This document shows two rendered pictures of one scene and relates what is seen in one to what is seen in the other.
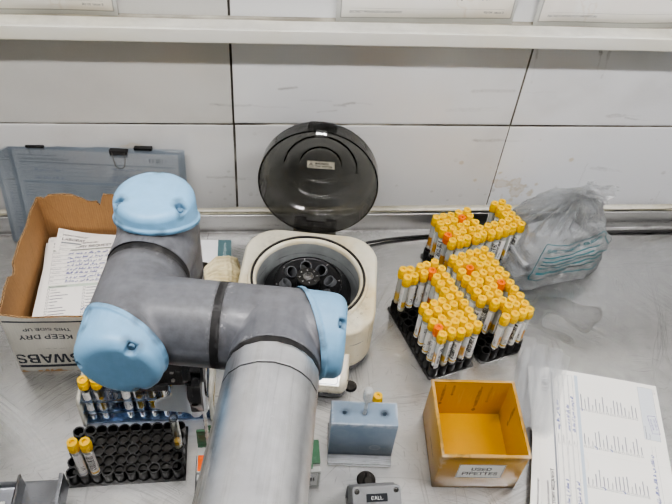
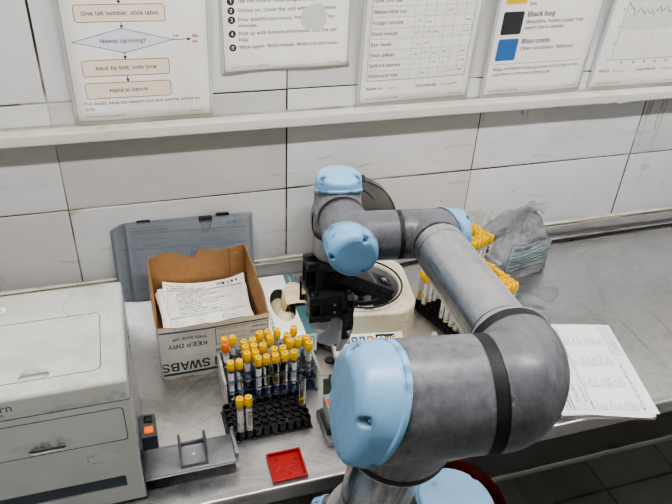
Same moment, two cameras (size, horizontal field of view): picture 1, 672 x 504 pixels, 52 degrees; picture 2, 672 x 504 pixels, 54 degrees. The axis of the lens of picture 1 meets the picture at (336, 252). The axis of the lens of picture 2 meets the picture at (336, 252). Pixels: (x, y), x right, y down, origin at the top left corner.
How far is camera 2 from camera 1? 56 cm
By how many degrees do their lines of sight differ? 14
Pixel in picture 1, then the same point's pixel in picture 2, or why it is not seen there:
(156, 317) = (370, 226)
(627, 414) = (596, 343)
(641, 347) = (590, 306)
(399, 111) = (398, 167)
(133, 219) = (336, 184)
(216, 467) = (449, 262)
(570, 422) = not seen: hidden behind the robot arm
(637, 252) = (568, 251)
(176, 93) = (248, 169)
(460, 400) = not seen: hidden behind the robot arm
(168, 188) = (346, 170)
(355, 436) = not seen: hidden behind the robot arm
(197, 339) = (394, 235)
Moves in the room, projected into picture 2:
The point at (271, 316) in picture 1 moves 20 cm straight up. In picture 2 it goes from (433, 216) to (452, 82)
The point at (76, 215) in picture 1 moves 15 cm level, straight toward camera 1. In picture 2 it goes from (175, 269) to (203, 301)
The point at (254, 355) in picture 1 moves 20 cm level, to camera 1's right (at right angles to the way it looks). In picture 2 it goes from (436, 229) to (571, 224)
